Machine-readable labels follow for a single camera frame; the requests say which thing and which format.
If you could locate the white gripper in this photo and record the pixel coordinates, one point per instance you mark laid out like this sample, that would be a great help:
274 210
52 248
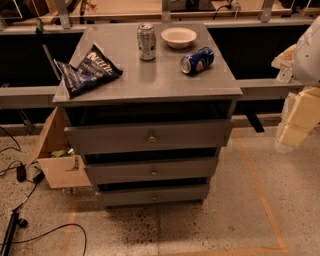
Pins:
308 58

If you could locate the blue chip bag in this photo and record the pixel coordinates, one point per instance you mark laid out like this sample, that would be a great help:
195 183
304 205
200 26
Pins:
94 70

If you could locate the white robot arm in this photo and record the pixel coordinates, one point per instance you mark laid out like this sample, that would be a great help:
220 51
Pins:
303 58

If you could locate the blue pepsi can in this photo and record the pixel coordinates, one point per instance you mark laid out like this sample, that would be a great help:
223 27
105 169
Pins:
197 61

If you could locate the silver 7up can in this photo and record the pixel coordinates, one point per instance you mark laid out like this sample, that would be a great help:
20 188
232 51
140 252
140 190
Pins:
146 39

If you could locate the clear sanitizer bottle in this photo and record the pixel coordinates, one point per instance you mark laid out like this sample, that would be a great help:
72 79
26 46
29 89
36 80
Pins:
284 75

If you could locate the top grey drawer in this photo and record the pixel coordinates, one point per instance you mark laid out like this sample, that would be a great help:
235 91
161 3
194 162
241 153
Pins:
123 138

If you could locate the grey drawer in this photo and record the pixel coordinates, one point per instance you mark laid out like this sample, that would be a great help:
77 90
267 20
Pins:
152 195
123 138
151 170

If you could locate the middle grey drawer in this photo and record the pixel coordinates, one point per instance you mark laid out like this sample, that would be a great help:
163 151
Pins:
151 170

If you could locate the grey drawer cabinet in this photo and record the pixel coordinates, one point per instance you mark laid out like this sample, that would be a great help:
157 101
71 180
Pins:
149 92

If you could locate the bottom grey drawer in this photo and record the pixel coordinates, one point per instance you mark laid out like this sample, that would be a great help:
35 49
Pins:
152 195

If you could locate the white bowl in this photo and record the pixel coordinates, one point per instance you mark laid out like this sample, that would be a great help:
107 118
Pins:
177 37

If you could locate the open cardboard box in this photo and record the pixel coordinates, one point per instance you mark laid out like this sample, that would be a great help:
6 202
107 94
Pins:
61 166

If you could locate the black power adapter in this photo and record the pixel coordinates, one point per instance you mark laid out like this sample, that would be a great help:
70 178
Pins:
21 173

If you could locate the black stand base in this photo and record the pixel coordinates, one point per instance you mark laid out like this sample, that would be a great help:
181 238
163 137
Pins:
14 222

